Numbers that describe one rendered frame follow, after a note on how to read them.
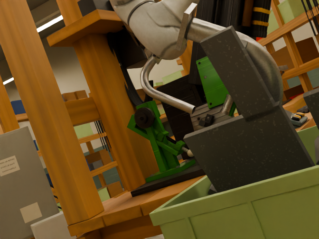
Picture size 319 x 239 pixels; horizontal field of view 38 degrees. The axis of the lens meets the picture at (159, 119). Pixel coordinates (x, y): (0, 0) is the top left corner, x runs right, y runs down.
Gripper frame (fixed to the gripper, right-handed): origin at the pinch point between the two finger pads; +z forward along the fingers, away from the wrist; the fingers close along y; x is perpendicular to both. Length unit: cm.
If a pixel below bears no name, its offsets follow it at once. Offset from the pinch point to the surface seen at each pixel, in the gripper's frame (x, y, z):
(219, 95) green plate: -6.8, -20.2, 27.1
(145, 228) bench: 52, -31, 1
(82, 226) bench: 62, -15, -3
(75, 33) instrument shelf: 7.3, 29.4, -3.5
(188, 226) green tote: 49, -61, -83
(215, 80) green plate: -11.2, -16.0, 26.0
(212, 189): 42, -58, -69
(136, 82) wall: -244, 456, 892
